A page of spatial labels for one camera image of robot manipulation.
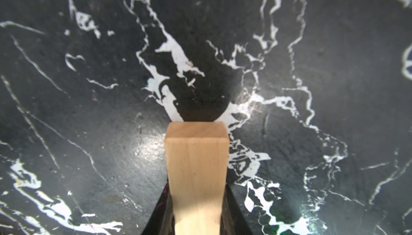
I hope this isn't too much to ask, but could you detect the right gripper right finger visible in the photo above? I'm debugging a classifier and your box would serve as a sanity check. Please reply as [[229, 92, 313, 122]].
[[220, 185, 253, 235]]

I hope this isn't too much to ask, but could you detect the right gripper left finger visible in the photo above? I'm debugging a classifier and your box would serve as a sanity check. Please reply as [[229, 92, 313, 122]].
[[141, 183, 175, 235]]

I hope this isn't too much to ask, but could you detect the wooden block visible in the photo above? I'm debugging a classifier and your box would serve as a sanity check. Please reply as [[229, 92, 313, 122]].
[[165, 122, 230, 235]]

